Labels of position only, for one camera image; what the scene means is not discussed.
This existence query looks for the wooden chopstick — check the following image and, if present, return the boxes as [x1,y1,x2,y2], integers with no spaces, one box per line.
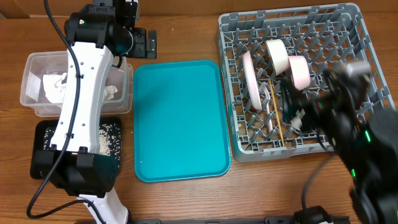
[269,80,285,147]

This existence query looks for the white plastic fork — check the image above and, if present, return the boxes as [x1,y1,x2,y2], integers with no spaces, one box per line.
[260,83,273,134]

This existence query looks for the small pink plate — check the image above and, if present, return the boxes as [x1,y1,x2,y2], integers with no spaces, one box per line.
[288,55,311,90]

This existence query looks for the white bowl with peanuts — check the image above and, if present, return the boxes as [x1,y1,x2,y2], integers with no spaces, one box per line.
[266,39,289,75]

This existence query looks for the large pink plate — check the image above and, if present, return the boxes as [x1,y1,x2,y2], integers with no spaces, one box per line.
[243,52,262,110]

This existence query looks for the white cup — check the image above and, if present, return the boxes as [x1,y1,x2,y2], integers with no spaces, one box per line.
[290,109,305,131]

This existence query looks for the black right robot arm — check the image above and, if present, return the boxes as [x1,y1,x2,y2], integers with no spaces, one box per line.
[280,70,397,223]

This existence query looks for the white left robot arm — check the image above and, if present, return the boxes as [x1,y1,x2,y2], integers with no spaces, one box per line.
[33,0,157,223]

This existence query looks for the grey dishwasher rack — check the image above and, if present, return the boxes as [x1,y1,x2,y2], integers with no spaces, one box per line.
[218,3,394,162]

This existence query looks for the teal plastic tray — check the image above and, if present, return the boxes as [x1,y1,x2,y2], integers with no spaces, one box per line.
[133,60,231,183]

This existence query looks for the black tray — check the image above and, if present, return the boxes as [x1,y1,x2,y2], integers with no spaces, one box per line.
[30,116,123,179]

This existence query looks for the spilled rice and peanuts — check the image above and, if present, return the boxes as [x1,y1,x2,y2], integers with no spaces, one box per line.
[40,123,121,158]

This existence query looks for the clear plastic bin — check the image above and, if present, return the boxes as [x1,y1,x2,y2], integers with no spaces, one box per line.
[20,51,133,117]

